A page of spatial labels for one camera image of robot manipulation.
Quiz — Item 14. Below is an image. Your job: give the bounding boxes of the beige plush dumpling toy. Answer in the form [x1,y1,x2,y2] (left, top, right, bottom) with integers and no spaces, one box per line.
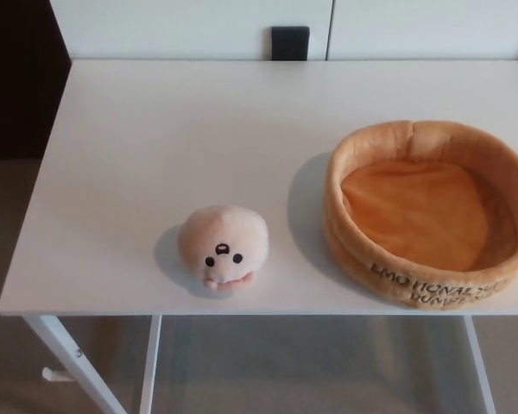
[176,203,271,299]

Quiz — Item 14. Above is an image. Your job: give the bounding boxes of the orange round plush plate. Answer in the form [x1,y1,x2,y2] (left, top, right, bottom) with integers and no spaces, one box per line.
[323,119,518,311]

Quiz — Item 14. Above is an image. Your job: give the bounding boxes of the black rectangular pad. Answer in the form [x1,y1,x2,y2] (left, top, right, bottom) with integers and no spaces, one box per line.
[270,26,311,62]

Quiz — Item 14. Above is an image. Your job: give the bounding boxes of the white cabinet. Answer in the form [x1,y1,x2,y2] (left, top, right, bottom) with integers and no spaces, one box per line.
[67,0,518,62]

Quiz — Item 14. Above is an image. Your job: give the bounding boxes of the dark brown wooden cabinet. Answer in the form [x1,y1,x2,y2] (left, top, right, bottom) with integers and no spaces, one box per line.
[0,0,73,161]

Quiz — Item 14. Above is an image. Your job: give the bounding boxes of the white metal table leg frame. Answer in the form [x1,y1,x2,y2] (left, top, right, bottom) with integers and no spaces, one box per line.
[462,316,498,414]
[24,314,163,414]

